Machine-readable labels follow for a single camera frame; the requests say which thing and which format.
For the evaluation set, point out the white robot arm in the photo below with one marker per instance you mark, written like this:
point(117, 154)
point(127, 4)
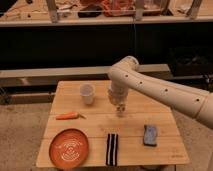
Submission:
point(193, 102)

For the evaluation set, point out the red object on shelf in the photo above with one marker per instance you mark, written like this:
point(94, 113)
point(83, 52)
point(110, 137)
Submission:
point(114, 8)

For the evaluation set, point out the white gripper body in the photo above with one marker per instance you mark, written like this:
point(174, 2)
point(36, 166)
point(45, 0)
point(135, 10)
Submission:
point(117, 93)

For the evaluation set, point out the metal shelf rail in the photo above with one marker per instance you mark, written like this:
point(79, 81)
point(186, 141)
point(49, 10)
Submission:
point(50, 76)

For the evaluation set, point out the orange patterned plate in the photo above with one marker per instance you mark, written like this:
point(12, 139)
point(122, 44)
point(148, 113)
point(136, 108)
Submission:
point(69, 149)

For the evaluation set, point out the blue sponge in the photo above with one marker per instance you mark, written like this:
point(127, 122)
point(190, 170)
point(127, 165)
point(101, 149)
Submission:
point(150, 135)

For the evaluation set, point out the black white striped cloth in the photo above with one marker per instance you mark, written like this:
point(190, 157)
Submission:
point(111, 150)

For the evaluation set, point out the orange carrot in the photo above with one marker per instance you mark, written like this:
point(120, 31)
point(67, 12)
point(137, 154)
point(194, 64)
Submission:
point(70, 115)

